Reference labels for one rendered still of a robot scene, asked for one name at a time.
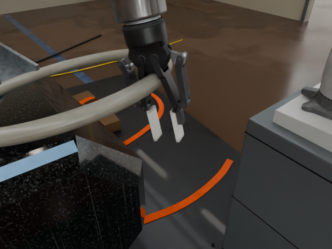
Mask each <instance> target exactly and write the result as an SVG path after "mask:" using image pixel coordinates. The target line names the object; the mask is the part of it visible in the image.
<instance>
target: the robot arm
mask: <svg viewBox="0 0 332 249"><path fill-rule="evenodd" d="M110 2H111V6H112V10H113V14H114V17H115V21H116V22H117V23H124V25H123V27H122V31H123V35H124V40H125V43H126V45H127V47H128V57H126V58H124V59H122V60H120V61H119V62H118V66H119V68H120V70H121V71H122V73H123V75H124V79H125V83H126V86H127V87H128V86H130V85H132V84H134V83H136V82H137V81H138V80H137V77H136V73H135V70H134V67H133V64H134V65H135V66H136V67H137V68H138V78H139V80H141V79H142V78H144V77H146V76H147V75H148V74H150V73H154V74H157V77H158V79H160V80H161V82H162V85H163V87H164V89H165V91H166V94H167V96H168V98H169V101H170V103H171V105H172V109H171V110H170V116H171V121H172V125H173V130H174V135H175V139H176V142H180V140H181V139H182V137H183V136H184V131H183V126H182V125H183V123H184V122H185V116H184V111H183V108H186V107H187V106H188V105H189V103H190V102H191V94H190V88H189V81H188V74H187V68H186V62H187V56H188V54H187V52H186V51H183V52H177V51H174V50H172V47H171V46H170V44H169V42H168V35H167V29H166V23H165V19H164V18H163V17H161V16H160V15H161V14H164V13H166V11H167V7H166V0H110ZM170 58H172V59H173V64H174V65H175V73H176V79H177V85H178V89H177V87H176V85H175V82H174V80H173V77H172V75H171V69H170V67H169V64H168V63H169V60H170ZM178 90H179V91H178ZM301 94H303V95H304V96H306V97H308V98H310V99H311V100H310V101H308V102H305V103H303V104H302V107H301V109H302V110H304V111H306V112H311V113H314V114H317V115H319V116H322V117H324V118H327V119H330V120H332V48H331V51H330V53H329V56H328V58H327V61H326V64H325V68H324V71H323V75H322V80H321V85H320V88H314V87H307V86H305V87H303V89H302V91H301ZM152 104H153V103H152V99H151V94H149V95H148V96H146V97H145V98H143V99H141V100H140V101H138V102H136V103H134V104H133V105H132V106H133V108H135V109H136V108H139V109H141V110H142V111H143V113H144V117H145V121H146V123H147V124H148V125H150V128H151V132H152V136H153V140H154V141H157V140H158V139H159V138H160V136H161V135H162V130H161V126H160V122H159V118H158V113H157V109H156V105H152ZM151 105H152V106H151Z"/></svg>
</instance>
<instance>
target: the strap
mask: <svg viewBox="0 0 332 249"><path fill-rule="evenodd" d="M151 96H152V97H153V98H154V99H155V100H156V101H157V103H158V105H159V111H158V118H159V119H160V118H161V116H162V115H163V112H164V104H163V102H162V100H161V99H160V98H159V97H158V96H156V95H155V94H153V93H151ZM91 99H95V100H96V101H97V100H98V99H97V98H94V97H87V98H85V99H83V100H81V101H79V102H80V103H81V104H83V103H85V102H87V101H89V100H91ZM149 129H150V125H149V124H148V125H147V126H145V127H144V128H143V129H142V130H141V131H139V132H138V133H137V134H135V135H134V136H132V137H131V138H129V139H128V140H126V141H124V142H123V143H124V144H125V145H128V144H129V143H131V142H133V141H134V140H136V139H137V138H139V137H140V136H142V135H143V134H144V133H145V132H147V131H148V130H149ZM232 162H233V161H232V160H230V159H227V160H226V162H225V163H224V165H223V166H222V168H221V169H220V171H219V172H218V173H217V174H216V175H215V176H214V177H213V178H212V179H211V180H210V181H209V182H208V183H207V184H205V185H204V186H203V187H202V188H201V189H199V190H198V191H197V192H195V193H194V194H192V195H191V196H189V197H187V198H186V199H184V200H182V201H180V202H178V203H176V204H174V205H172V206H170V207H167V208H165V209H162V210H160V211H157V212H155V213H152V214H149V215H147V216H145V218H144V224H146V223H149V222H151V221H154V220H156V219H159V218H162V217H164V216H167V215H169V214H172V213H174V212H176V211H178V210H180V209H182V208H184V207H186V206H188V205H189V204H191V203H193V202H194V201H196V200H197V199H199V198H200V197H201V196H203V195H204V194H205V193H206V192H208V191H209V190H210V189H211V188H212V187H213V186H214V185H215V184H217V183H218V182H219V181H220V180H221V178H222V177H223V176H224V175H225V174H226V172H227V171H228V169H229V168H230V166H231V164H232Z"/></svg>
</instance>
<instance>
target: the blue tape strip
mask: <svg viewBox="0 0 332 249"><path fill-rule="evenodd" d="M77 151H78V149H77V147H76V145H75V142H74V140H72V141H69V142H66V143H64V144H61V145H58V146H56V147H53V148H50V149H48V150H45V151H42V152H40V153H37V154H34V155H32V156H29V157H26V158H24V159H21V160H18V161H15V162H13V163H10V164H7V165H5V166H2V167H0V182H2V181H4V180H7V179H9V178H12V177H14V176H17V175H19V174H22V173H24V172H27V171H29V170H32V169H35V168H37V167H40V166H42V165H44V164H47V163H49V162H52V161H55V160H57V159H60V158H62V157H65V156H67V155H70V154H72V153H75V152H77Z"/></svg>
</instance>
